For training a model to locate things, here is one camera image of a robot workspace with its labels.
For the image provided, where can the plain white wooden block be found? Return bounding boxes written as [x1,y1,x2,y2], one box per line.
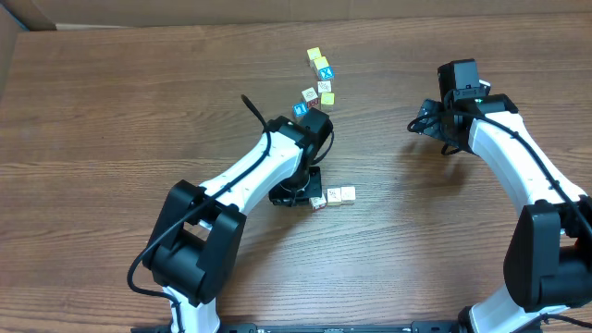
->
[340,186,356,204]

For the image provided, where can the cardboard box wall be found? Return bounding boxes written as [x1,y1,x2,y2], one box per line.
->
[1,0,591,31]

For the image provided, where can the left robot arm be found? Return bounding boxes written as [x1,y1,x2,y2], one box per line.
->
[139,108,333,332]

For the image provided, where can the white patterned block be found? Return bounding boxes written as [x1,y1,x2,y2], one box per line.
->
[317,80,332,95]

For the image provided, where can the blue X block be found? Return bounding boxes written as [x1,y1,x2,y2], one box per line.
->
[317,67,335,80]

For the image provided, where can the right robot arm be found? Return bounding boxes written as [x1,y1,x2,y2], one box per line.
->
[407,59,591,333]

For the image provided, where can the white block red side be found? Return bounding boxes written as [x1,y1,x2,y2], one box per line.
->
[302,87,320,108]

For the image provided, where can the blue pictogram block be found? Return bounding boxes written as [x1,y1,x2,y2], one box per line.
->
[292,103,308,118]

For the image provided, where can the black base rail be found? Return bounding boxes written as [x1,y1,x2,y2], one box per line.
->
[131,319,543,333]

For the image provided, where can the white block red letters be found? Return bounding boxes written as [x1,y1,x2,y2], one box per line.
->
[309,194,327,211]

